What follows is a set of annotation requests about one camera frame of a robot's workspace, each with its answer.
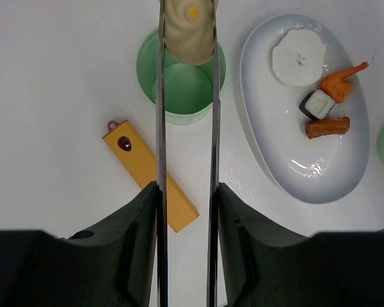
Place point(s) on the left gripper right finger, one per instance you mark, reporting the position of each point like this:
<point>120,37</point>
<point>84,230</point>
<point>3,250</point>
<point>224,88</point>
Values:
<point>266,264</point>

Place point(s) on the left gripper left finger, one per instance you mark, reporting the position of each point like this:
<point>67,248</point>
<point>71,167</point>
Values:
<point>107,264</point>

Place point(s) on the metal tongs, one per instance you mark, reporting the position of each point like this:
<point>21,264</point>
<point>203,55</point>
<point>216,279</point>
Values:
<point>161,207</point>

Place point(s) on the brown sausage piece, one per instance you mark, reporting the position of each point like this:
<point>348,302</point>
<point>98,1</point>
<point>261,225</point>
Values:
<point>327,126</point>

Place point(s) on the green lunch cup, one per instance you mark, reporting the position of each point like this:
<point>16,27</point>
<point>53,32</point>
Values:
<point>187,89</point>

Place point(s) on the orange toy carrot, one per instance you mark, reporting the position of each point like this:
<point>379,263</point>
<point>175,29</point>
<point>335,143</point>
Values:
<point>337,87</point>

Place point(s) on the white round rice cake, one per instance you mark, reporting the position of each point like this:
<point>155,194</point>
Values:
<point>297,60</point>

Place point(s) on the cream steamed bun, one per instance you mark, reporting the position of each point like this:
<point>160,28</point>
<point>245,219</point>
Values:
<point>189,30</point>

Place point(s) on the white oval plate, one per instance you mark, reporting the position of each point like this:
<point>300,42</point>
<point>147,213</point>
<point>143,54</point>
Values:
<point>315,171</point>

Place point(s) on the yellow wooden block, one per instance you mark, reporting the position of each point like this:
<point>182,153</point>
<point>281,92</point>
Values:
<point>140,162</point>

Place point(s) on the sushi roll piece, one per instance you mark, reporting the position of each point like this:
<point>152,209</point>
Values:
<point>317,105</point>

